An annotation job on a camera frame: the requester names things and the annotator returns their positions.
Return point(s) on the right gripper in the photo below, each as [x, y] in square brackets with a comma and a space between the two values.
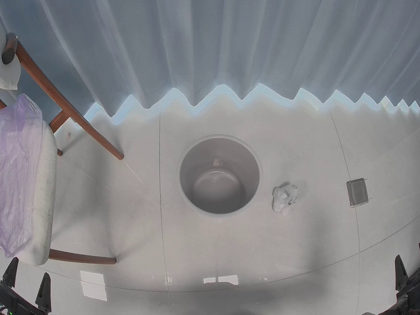
[411, 295]

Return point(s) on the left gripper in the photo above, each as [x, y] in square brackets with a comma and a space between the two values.
[16, 303]

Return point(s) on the purple plastic bag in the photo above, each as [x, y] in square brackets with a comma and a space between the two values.
[16, 176]

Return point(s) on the white plastic bag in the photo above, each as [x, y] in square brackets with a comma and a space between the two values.
[284, 197]

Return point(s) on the white trash bin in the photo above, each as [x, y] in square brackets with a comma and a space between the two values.
[197, 162]

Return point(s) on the wooden chair with white cushions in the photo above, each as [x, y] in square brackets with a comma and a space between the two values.
[46, 182]

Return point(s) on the white curtain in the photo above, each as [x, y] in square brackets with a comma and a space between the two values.
[210, 28]

